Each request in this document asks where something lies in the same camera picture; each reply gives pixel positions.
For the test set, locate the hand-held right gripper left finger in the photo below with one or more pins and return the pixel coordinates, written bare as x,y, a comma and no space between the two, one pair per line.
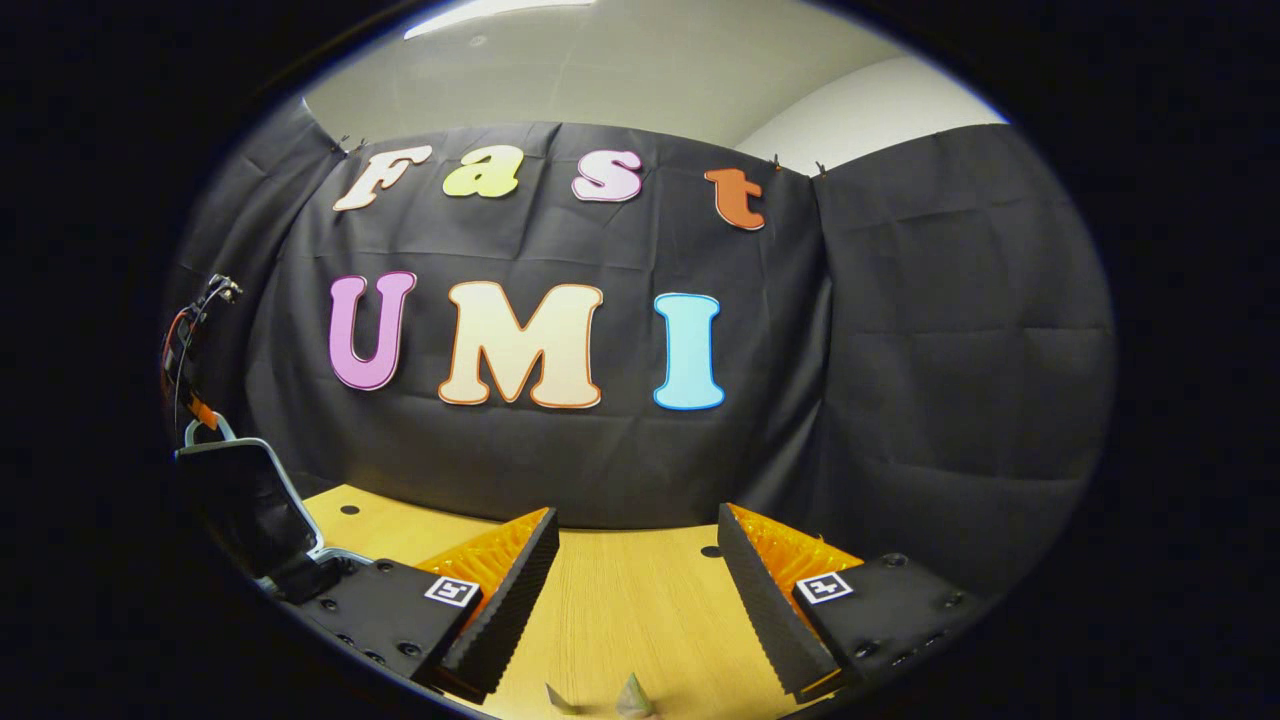
505,610

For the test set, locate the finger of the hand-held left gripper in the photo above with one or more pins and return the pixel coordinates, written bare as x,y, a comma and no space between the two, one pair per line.
203,414

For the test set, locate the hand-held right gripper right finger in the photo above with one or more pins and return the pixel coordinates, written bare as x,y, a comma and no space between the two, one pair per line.
765,610

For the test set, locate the light blue suitcase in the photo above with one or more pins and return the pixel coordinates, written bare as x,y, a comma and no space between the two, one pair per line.
240,500

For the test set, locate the black backdrop cloth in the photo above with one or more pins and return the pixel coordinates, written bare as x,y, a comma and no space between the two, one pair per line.
900,380

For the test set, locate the ceiling light panel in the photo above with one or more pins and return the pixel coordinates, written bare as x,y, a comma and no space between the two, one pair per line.
480,12

